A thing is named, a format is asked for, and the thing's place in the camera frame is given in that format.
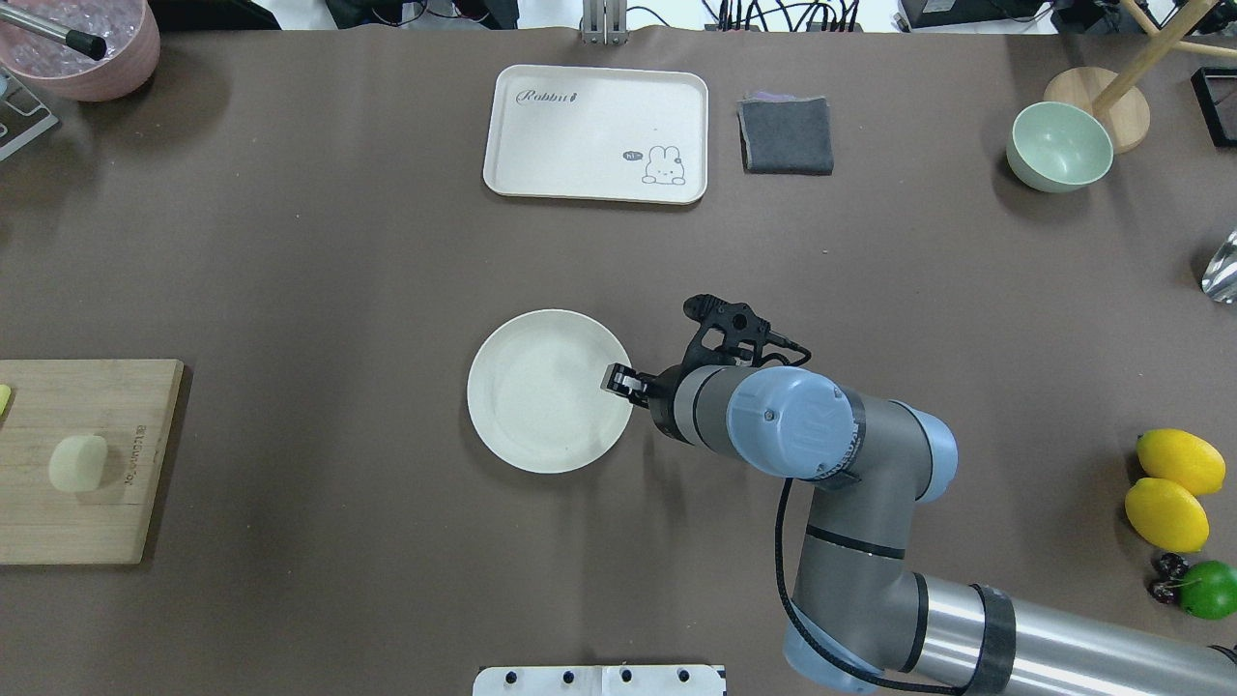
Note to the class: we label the black framed wooden tray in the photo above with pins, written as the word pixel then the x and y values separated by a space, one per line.
pixel 1215 92

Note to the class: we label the mint green bowl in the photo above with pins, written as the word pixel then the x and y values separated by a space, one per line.
pixel 1055 147

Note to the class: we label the dark cherries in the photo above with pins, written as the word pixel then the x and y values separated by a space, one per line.
pixel 1171 569

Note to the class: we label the dark grey folded cloth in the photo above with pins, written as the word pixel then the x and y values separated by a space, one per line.
pixel 785 135

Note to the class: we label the pink bowl with ice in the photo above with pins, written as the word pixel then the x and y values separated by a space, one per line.
pixel 130 31

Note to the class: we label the cream round plate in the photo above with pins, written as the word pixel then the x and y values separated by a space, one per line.
pixel 535 391

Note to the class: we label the white wire cup rack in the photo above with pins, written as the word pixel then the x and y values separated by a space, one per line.
pixel 24 117

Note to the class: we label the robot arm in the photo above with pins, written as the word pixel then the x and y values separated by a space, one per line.
pixel 858 618

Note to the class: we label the aluminium frame post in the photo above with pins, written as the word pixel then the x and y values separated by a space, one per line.
pixel 604 22

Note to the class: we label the green lime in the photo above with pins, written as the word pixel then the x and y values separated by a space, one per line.
pixel 1208 591

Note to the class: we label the steel scoop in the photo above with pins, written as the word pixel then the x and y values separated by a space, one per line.
pixel 1218 281

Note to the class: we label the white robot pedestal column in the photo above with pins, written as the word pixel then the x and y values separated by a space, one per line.
pixel 616 679

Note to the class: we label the cream rectangular tray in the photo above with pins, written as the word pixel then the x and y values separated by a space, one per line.
pixel 598 134

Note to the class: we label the pale steamed bun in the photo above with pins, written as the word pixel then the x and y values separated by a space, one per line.
pixel 77 463

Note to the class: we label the wooden mug tree stand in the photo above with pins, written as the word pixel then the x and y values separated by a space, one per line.
pixel 1113 98

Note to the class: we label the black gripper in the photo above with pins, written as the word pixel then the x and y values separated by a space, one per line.
pixel 659 406

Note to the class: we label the wooden cutting board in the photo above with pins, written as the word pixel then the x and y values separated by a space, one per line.
pixel 131 404

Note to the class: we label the yellow lemon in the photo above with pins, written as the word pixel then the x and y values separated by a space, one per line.
pixel 1180 456
pixel 1167 515

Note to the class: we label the steel black-tipped rod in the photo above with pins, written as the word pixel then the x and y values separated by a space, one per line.
pixel 91 46

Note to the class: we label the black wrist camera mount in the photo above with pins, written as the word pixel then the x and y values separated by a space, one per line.
pixel 731 334

